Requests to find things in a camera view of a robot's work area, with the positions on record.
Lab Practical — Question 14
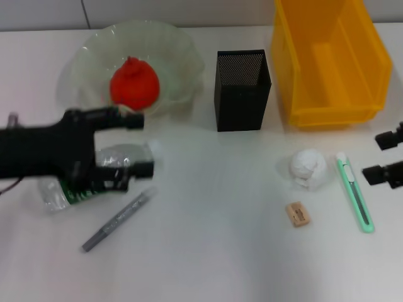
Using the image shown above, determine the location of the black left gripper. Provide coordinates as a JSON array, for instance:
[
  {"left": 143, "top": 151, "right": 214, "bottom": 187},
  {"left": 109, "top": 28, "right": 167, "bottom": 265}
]
[{"left": 0, "top": 106, "right": 145, "bottom": 192}]

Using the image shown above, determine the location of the green utility knife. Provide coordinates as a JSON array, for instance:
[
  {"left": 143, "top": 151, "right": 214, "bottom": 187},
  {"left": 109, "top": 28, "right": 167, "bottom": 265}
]
[{"left": 334, "top": 152, "right": 375, "bottom": 235}]

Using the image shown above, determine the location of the orange fruit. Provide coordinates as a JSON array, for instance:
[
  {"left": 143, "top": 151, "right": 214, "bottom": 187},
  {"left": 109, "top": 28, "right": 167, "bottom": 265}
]
[{"left": 109, "top": 55, "right": 161, "bottom": 111}]

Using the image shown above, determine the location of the grey marker pen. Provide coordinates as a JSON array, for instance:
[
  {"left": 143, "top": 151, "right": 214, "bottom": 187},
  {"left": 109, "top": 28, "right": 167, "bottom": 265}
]
[{"left": 81, "top": 186, "right": 159, "bottom": 254}]

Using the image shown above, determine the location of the white paper ball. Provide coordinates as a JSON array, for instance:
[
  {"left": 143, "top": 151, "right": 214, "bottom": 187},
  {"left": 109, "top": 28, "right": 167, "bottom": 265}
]
[{"left": 290, "top": 149, "right": 329, "bottom": 191}]

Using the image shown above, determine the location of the beige eraser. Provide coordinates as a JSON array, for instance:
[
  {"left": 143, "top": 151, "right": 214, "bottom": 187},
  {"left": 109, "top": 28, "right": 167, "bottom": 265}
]
[{"left": 285, "top": 203, "right": 312, "bottom": 228}]

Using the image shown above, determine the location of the clear water bottle green label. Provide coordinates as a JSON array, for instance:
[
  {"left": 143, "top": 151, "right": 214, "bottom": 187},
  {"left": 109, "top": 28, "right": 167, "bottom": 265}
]
[{"left": 37, "top": 140, "right": 164, "bottom": 215}]

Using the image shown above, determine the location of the green glass fruit plate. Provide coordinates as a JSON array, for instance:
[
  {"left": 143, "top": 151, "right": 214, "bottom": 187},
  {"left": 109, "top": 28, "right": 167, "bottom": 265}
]
[{"left": 56, "top": 19, "right": 205, "bottom": 121}]

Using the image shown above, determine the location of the black mesh pen holder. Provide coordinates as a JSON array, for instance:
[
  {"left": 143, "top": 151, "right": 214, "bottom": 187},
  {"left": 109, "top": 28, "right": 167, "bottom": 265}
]
[{"left": 213, "top": 48, "right": 272, "bottom": 132}]

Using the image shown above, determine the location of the yellow plastic bin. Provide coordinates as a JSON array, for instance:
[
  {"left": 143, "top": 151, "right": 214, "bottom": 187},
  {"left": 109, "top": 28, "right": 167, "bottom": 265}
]
[{"left": 270, "top": 0, "right": 393, "bottom": 131}]

